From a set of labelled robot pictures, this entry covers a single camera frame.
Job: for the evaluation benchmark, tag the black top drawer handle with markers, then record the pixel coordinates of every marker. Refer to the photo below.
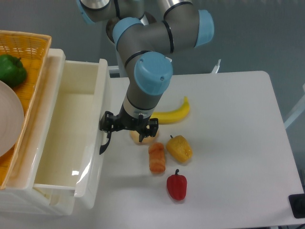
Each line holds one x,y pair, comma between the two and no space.
104,147

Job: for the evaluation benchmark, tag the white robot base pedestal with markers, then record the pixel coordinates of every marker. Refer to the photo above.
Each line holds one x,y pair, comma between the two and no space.
146,19

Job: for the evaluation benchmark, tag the round white bread roll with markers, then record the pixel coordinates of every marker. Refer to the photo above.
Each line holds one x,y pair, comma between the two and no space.
134,137

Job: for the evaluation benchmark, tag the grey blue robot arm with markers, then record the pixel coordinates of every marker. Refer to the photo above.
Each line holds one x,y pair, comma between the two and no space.
143,50

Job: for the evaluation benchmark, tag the green bell pepper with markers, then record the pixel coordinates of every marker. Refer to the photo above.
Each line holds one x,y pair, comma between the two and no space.
10,70

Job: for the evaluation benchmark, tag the white bolt post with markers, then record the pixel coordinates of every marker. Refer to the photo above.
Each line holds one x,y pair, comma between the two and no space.
216,67

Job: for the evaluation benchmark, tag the yellow bell pepper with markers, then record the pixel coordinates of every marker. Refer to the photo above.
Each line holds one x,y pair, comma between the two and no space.
179,148

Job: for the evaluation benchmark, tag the white frame bar right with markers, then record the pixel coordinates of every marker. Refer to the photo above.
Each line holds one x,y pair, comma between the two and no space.
295,112

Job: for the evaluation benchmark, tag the orange woven basket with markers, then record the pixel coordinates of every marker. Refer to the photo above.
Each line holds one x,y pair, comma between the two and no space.
28,53

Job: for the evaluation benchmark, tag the white drawer cabinet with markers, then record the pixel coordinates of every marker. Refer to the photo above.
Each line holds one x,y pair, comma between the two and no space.
23,155

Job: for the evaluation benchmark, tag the yellow banana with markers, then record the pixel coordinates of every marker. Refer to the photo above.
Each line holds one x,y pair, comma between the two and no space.
173,116

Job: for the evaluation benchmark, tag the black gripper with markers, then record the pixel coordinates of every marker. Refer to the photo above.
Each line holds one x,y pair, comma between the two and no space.
146,128

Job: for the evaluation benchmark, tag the red bell pepper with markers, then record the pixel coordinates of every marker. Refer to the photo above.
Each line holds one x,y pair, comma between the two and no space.
177,186

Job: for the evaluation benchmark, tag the orange croissant bread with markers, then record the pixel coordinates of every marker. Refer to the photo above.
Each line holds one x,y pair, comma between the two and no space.
156,158

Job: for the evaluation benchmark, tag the black device at table edge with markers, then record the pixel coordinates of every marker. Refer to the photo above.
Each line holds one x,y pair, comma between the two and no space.
297,203

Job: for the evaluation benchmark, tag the white plate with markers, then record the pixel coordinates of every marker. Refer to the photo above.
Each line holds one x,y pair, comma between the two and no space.
11,118

